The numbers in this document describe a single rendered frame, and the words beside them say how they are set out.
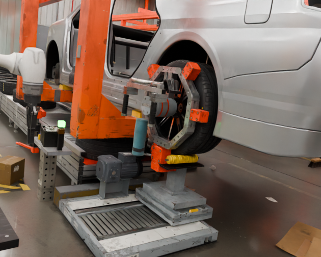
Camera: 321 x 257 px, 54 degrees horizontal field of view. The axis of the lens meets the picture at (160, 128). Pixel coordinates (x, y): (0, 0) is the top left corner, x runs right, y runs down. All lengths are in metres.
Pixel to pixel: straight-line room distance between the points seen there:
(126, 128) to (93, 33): 0.76
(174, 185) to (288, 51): 1.22
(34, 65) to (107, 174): 1.08
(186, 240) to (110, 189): 0.80
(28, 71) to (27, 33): 2.65
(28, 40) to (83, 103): 1.98
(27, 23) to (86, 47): 1.95
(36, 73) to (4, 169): 1.48
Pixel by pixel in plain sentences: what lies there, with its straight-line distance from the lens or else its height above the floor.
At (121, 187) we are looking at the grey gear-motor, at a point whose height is 0.12.
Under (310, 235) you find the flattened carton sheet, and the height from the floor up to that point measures 0.01.
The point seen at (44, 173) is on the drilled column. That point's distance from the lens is 2.53.
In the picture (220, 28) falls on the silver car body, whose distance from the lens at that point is 2.00.
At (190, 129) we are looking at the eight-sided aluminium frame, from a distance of 1.98.
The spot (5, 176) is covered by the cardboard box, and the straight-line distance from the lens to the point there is 2.92.
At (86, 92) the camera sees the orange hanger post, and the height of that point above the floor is 0.87.
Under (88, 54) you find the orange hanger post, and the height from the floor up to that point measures 1.13.
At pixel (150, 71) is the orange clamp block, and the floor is 1.07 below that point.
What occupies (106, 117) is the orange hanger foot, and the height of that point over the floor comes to 0.68.
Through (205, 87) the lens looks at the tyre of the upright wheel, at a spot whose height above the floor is 1.02.
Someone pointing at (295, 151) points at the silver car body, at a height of 0.79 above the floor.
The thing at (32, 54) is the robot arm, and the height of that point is 1.07.
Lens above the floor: 1.07
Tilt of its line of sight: 10 degrees down
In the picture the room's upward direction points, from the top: 8 degrees clockwise
